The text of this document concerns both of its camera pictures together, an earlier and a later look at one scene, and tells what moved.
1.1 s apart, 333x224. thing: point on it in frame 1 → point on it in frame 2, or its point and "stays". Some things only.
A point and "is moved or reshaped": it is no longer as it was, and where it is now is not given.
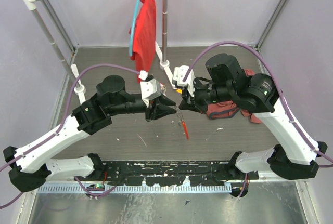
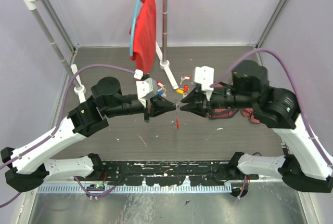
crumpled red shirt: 218,109 stays
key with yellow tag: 179,91 stays
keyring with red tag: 181,122 is moved or reshaped
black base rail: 167,172 stays
